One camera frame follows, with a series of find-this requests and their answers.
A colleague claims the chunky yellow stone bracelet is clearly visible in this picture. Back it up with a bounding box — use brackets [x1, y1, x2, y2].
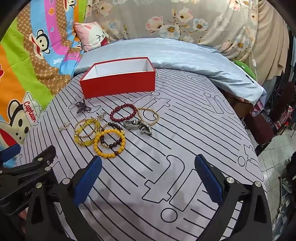
[74, 118, 102, 147]

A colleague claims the grey striped bed sheet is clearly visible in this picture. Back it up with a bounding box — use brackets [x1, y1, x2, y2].
[14, 67, 264, 241]

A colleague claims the dark purple necklace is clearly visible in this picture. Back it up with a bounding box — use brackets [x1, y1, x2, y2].
[69, 98, 97, 114]

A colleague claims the yellow round bead bracelet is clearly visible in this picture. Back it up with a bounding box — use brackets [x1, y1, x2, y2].
[93, 128, 126, 159]

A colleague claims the silver metal watch band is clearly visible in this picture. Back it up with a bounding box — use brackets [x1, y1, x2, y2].
[124, 119, 153, 136]

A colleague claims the grey floral cloth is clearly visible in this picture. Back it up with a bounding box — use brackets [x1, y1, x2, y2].
[83, 0, 259, 61]

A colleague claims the light blue blanket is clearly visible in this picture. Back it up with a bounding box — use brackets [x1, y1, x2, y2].
[74, 37, 266, 106]

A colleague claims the dark red bead bracelet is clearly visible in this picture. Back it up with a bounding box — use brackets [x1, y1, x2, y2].
[110, 104, 137, 122]

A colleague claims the green object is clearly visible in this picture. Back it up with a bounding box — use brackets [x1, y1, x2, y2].
[232, 59, 257, 81]

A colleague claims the white cable with switch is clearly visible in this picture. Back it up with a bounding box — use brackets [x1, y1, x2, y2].
[239, 2, 258, 80]

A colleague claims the dark brown bead bracelet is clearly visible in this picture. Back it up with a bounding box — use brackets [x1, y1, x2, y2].
[100, 122, 126, 156]

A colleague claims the thin gold bangle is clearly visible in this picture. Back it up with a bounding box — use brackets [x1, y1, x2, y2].
[75, 120, 99, 140]

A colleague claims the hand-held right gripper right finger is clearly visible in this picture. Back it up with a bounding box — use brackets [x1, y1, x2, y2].
[194, 153, 274, 241]

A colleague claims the pink rabbit pillow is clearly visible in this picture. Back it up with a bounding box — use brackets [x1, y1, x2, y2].
[73, 21, 111, 52]

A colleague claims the beige curtain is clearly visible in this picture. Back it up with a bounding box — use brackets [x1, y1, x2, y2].
[251, 0, 289, 84]

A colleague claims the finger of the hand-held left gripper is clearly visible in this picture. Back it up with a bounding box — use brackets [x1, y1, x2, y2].
[0, 143, 22, 164]
[0, 146, 58, 186]

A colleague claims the small gold bead bracelet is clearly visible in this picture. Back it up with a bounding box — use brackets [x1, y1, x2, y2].
[136, 107, 160, 127]

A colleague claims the colourful monkey printed blanket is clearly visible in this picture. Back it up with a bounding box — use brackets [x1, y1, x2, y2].
[0, 0, 93, 151]

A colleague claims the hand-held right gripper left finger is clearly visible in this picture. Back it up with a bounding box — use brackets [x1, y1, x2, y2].
[24, 156, 103, 241]

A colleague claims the red cardboard box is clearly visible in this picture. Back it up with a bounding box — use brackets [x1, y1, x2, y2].
[79, 57, 156, 99]

